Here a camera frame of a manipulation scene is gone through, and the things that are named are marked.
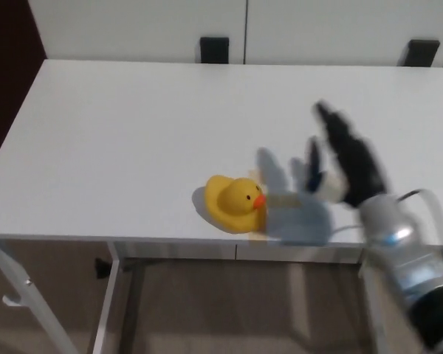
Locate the long beige tape strip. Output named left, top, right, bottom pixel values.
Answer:
left=248, top=167, right=269, bottom=246

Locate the black table bracket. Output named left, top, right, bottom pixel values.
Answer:
left=405, top=39, right=441, bottom=68
left=199, top=35, right=230, bottom=65

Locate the white desk leg with hook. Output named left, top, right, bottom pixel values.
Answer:
left=0, top=239, right=79, bottom=354

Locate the yellow rubber duck toy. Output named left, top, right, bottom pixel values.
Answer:
left=205, top=173, right=268, bottom=235

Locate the dark red wall panel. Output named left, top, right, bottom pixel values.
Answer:
left=0, top=0, right=47, bottom=153

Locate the white hook on desk leg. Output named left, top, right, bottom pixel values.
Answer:
left=1, top=280, right=32, bottom=308

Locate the black right table bracket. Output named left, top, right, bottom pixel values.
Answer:
left=405, top=39, right=441, bottom=68

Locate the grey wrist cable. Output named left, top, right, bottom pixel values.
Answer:
left=396, top=188, right=443, bottom=252

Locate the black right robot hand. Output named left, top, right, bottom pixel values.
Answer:
left=306, top=100, right=393, bottom=209

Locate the white slanted desk leg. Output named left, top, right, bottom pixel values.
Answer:
left=92, top=241, right=125, bottom=354

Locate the small black floor object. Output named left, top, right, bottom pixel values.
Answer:
left=94, top=257, right=112, bottom=280

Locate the black left table bracket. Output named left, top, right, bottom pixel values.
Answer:
left=199, top=35, right=230, bottom=65

